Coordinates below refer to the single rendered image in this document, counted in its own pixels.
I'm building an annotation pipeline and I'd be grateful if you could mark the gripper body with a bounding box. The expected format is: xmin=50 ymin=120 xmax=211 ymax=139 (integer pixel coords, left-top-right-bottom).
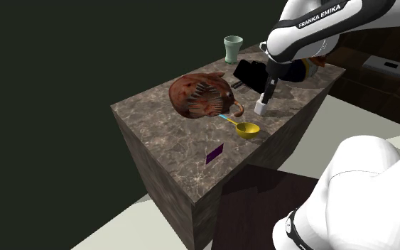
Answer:
xmin=266 ymin=59 xmax=293 ymax=83

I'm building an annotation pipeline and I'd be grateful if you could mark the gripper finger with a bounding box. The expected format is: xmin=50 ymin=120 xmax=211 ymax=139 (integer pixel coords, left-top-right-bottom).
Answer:
xmin=261 ymin=77 xmax=279 ymax=105

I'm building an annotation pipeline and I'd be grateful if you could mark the yellow measuring spoon blue handle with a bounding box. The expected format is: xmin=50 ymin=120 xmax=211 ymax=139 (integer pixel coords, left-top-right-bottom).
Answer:
xmin=219 ymin=114 xmax=261 ymax=141

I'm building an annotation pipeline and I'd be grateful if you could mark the pale green cup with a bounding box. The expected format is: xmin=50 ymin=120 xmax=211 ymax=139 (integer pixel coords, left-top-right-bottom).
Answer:
xmin=223 ymin=35 xmax=244 ymax=65

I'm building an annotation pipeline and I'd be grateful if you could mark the blue and orange figure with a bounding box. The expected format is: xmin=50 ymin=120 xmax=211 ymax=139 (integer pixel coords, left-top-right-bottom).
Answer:
xmin=288 ymin=55 xmax=328 ymax=84

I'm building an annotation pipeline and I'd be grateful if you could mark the brown wooden cabinet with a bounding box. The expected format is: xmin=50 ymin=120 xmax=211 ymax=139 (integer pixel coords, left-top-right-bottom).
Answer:
xmin=324 ymin=23 xmax=400 ymax=133

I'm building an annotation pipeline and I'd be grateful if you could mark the white cube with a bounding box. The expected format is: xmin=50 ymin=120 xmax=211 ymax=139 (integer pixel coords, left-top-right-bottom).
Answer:
xmin=254 ymin=99 xmax=269 ymax=116

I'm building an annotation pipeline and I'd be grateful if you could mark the brown anglerfish figure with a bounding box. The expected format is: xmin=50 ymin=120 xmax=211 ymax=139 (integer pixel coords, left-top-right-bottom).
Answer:
xmin=168 ymin=72 xmax=245 ymax=119

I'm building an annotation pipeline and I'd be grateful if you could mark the purple card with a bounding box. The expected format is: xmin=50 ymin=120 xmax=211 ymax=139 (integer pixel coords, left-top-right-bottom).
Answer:
xmin=205 ymin=143 xmax=225 ymax=165

